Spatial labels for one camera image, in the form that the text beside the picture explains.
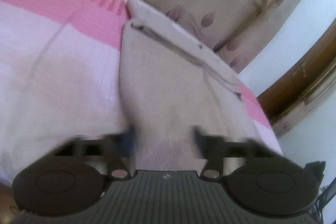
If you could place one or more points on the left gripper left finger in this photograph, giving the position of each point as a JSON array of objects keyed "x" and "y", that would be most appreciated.
[{"x": 117, "y": 147}]

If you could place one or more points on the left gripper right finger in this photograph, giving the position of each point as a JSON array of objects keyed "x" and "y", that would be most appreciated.
[{"x": 213, "y": 150}]

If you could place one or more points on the white knitted small garment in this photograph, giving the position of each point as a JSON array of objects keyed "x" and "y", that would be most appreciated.
[{"x": 169, "y": 84}]

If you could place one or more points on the pink checked bed sheet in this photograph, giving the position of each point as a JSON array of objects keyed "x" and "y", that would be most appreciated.
[{"x": 60, "y": 77}]

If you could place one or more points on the brown wooden door frame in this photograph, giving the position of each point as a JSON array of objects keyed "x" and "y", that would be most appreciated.
[{"x": 303, "y": 88}]

